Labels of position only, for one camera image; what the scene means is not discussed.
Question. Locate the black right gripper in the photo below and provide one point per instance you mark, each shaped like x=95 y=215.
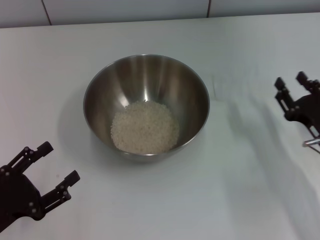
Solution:
x=307 y=110

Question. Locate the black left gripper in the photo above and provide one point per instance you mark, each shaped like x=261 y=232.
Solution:
x=17 y=195

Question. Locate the stainless steel mixing bowl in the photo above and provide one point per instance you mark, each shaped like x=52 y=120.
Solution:
x=147 y=82

